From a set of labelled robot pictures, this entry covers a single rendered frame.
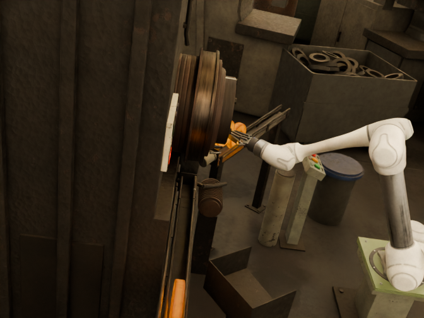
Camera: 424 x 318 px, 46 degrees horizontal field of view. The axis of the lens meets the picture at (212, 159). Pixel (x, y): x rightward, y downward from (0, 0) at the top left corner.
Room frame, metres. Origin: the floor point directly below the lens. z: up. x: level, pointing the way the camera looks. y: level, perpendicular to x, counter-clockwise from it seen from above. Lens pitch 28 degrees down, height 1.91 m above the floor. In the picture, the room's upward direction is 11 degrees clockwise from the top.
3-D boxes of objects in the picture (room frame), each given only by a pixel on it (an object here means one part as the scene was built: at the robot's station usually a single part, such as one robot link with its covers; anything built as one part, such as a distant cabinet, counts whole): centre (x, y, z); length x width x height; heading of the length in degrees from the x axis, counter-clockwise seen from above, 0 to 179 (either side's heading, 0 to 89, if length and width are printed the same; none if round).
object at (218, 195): (2.24, -0.03, 0.27); 0.22 x 0.13 x 0.53; 5
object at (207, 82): (1.90, 0.08, 1.11); 0.47 x 0.06 x 0.47; 5
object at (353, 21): (6.14, -1.42, 0.55); 1.10 x 0.53 x 1.10; 25
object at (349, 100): (4.45, -1.01, 0.39); 1.03 x 0.83 x 0.77; 110
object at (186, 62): (1.90, 0.16, 1.12); 0.47 x 0.10 x 0.47; 5
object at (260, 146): (2.28, -0.24, 0.79); 0.09 x 0.06 x 0.09; 150
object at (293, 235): (2.64, -0.60, 0.31); 0.24 x 0.16 x 0.62; 5
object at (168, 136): (1.55, 0.16, 1.15); 0.26 x 0.02 x 0.18; 5
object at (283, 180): (2.59, -0.44, 0.26); 0.12 x 0.12 x 0.52
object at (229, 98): (1.91, -0.02, 1.11); 0.28 x 0.06 x 0.28; 5
